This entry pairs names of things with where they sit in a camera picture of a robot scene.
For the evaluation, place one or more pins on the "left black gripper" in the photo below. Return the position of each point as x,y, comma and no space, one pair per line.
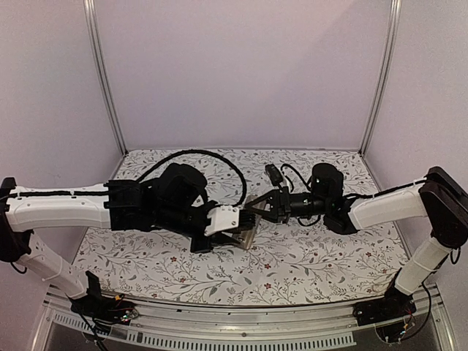
217,240

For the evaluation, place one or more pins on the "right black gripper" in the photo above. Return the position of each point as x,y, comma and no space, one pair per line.
281,204

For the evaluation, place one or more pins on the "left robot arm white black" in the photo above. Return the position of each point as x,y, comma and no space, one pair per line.
175,201

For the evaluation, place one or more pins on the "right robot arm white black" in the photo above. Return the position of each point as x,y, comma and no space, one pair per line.
436,196

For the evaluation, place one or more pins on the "floral patterned table mat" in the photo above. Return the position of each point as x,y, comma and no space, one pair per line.
288,264

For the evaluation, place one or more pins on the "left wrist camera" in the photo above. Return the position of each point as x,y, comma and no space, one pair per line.
222,218

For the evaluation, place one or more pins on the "aluminium front rail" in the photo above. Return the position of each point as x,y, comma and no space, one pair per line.
164,325

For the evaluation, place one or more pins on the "right aluminium frame post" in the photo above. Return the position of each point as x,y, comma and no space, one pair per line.
384,72

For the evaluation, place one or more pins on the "aluminium frame post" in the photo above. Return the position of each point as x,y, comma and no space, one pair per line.
102,76
384,72

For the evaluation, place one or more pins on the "left aluminium frame post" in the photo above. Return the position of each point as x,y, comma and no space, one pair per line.
102,76

